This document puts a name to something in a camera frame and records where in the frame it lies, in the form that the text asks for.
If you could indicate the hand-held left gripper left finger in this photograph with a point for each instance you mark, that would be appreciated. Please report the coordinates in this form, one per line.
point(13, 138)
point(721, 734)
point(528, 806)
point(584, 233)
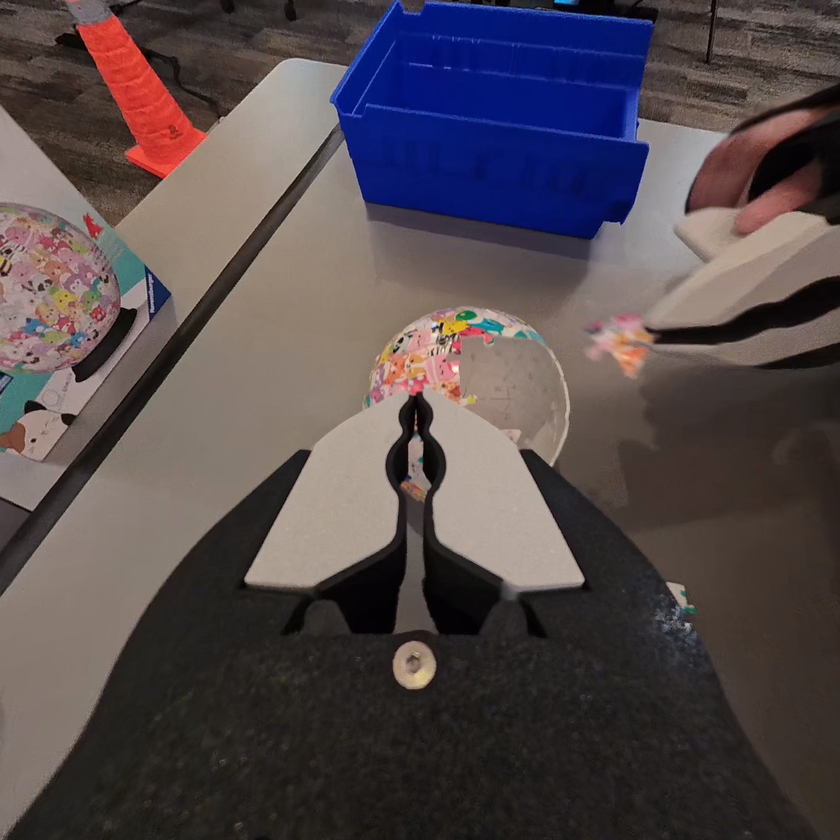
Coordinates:
point(328, 518)

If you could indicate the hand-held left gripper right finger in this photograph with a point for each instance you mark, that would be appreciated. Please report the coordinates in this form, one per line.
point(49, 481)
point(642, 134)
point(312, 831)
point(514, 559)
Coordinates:
point(499, 518)

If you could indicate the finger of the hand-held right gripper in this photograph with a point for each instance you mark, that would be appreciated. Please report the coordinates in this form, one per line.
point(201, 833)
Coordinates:
point(754, 282)
point(787, 344)

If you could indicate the colourful puzzle ball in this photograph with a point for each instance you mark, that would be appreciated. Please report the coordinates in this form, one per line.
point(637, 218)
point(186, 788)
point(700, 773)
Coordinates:
point(512, 387)

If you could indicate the pink puzzle piece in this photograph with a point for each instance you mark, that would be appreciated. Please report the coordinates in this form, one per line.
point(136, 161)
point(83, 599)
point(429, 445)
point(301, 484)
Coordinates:
point(620, 341)

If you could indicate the teal and white puzzle piece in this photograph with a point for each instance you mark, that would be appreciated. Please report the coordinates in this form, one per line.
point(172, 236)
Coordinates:
point(682, 597)

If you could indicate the printed puzzle box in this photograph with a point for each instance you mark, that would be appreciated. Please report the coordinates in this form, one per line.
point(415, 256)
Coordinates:
point(59, 315)

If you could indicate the person's right hand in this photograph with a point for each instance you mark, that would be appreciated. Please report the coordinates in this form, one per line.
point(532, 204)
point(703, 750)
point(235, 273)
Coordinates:
point(718, 170)

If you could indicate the blue plastic bin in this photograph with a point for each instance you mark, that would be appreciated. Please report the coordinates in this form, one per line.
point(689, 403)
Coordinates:
point(492, 144)

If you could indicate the orange traffic cone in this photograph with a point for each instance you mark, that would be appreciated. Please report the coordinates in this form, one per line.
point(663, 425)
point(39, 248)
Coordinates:
point(141, 105)

